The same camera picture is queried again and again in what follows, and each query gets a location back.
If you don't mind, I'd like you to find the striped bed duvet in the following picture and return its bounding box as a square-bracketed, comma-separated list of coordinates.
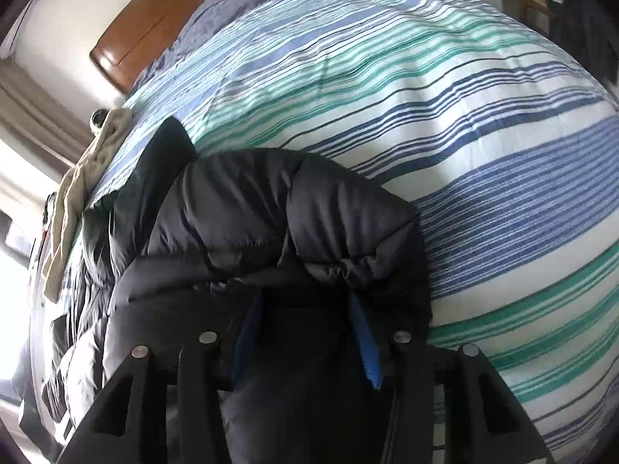
[29, 0, 619, 464]

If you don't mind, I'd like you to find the beige curtain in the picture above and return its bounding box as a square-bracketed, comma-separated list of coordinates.
[0, 58, 92, 165]

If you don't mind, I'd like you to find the beige cloth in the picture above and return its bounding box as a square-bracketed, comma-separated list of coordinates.
[43, 106, 133, 298]

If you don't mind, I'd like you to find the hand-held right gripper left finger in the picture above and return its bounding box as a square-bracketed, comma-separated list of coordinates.
[58, 295, 264, 464]

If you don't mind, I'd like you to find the wooden headboard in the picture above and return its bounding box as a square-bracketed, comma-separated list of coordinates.
[89, 0, 218, 95]

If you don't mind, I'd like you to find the dark cloth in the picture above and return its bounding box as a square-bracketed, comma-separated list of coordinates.
[546, 0, 619, 88]

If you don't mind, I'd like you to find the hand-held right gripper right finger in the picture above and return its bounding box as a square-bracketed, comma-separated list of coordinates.
[351, 295, 554, 464]

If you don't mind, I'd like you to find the black puffer jacket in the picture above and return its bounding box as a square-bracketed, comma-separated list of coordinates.
[41, 116, 433, 464]

